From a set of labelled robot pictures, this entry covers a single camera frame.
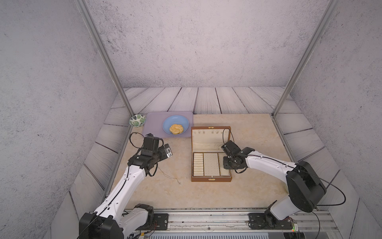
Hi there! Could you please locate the blue plate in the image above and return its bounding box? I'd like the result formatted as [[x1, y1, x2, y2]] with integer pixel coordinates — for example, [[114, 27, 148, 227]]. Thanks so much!
[[162, 115, 190, 135]]

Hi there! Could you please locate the right aluminium frame post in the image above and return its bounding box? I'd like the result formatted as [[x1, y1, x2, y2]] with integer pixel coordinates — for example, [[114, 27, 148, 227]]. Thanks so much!
[[272, 0, 340, 119]]

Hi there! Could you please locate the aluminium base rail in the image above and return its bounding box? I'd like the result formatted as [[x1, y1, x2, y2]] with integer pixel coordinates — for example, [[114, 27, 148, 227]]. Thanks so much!
[[128, 208, 342, 239]]

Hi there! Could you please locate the thin silver jewelry chain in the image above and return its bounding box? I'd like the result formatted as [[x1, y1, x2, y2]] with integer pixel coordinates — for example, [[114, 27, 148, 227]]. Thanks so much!
[[157, 166, 182, 185]]

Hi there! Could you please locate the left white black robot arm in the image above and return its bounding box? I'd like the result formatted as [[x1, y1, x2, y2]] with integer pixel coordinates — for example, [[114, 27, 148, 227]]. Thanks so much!
[[78, 133, 173, 239]]

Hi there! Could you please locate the yellow pastry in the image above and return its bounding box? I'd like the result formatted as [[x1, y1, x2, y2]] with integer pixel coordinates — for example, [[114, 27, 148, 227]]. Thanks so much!
[[169, 124, 184, 134]]

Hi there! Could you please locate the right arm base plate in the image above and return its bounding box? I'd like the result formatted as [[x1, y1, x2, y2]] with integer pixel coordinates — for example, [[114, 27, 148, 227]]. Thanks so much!
[[248, 213, 294, 230]]

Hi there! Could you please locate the left camera black cable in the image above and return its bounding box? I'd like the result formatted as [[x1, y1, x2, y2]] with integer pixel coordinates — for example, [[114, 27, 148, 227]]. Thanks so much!
[[128, 132, 150, 150]]

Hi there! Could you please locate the left aluminium frame post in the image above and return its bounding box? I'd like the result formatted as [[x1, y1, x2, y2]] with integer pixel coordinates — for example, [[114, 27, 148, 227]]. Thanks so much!
[[75, 0, 134, 116]]

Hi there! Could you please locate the green leaf patterned bowl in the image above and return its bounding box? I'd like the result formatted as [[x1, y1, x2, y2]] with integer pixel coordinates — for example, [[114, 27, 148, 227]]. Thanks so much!
[[129, 114, 146, 127]]

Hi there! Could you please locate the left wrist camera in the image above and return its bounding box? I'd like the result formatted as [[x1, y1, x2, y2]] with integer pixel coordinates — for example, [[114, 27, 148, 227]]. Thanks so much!
[[164, 144, 173, 158]]

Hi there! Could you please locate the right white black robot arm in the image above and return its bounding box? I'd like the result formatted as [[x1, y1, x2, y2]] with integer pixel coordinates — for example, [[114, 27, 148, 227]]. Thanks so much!
[[221, 140, 327, 228]]

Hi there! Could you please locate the brown jewelry box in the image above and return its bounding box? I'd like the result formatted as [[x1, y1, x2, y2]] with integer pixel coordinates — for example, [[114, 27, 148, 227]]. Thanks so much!
[[191, 126, 232, 182]]

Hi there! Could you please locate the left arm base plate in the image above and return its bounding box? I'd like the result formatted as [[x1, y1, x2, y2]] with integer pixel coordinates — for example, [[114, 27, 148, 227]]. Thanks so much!
[[137, 213, 169, 231]]

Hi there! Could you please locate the aluminium frame post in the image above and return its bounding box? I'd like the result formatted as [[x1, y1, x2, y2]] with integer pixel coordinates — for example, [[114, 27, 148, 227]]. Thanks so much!
[[272, 0, 340, 119], [75, 0, 134, 116]]

